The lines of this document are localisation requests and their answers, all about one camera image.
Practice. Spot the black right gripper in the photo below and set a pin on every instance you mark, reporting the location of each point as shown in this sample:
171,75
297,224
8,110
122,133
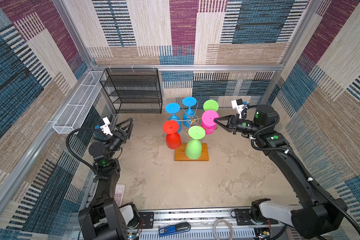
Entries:
231,125

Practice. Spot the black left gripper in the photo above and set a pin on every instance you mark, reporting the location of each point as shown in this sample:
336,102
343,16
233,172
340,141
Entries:
120,136

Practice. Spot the magenta wine glass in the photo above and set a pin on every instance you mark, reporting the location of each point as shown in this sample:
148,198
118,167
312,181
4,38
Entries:
207,121

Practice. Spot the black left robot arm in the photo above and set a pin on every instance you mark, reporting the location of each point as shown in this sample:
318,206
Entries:
103,219

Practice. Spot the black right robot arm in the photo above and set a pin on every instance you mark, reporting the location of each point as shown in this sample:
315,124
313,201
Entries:
320,212

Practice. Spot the back green wine glass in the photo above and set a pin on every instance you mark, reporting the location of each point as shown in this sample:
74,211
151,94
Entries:
211,105

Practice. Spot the green wine glass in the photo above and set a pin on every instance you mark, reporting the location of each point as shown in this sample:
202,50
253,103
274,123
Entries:
211,105
194,147

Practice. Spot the back blue wine glass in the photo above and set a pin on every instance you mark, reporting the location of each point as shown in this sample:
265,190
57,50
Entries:
188,102

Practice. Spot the blue wine glass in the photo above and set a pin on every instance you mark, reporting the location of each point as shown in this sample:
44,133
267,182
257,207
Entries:
174,108
188,102

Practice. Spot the front green wine glass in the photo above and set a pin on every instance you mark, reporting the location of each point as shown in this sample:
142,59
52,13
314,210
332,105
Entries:
194,147

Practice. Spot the red wine glass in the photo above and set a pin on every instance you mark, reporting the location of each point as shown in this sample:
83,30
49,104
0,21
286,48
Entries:
173,138

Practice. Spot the left blue wine glass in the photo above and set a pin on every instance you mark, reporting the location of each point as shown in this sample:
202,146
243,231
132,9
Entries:
174,108

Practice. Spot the wooden rack base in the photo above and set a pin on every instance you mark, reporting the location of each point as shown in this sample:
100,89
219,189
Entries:
180,155

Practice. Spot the black mesh shelf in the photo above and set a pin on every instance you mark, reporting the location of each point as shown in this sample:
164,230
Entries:
133,91

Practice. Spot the white pink calculator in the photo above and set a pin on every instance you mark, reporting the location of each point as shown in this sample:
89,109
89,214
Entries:
119,194

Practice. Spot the blue black stapler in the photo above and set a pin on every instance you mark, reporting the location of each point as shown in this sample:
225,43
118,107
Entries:
174,229

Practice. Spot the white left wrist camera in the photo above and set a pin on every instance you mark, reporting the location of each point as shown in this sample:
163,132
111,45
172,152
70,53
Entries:
105,128

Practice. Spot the gold wire glass rack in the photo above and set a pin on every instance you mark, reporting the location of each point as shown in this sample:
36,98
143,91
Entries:
194,122

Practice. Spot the white wire basket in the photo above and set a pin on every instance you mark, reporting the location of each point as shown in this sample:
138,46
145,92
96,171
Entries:
77,109

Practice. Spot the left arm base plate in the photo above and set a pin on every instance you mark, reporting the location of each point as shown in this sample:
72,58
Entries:
146,220

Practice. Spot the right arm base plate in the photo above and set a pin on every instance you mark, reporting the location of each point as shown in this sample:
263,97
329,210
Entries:
242,217

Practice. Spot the aluminium mounting rail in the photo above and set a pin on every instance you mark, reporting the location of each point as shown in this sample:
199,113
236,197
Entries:
212,224

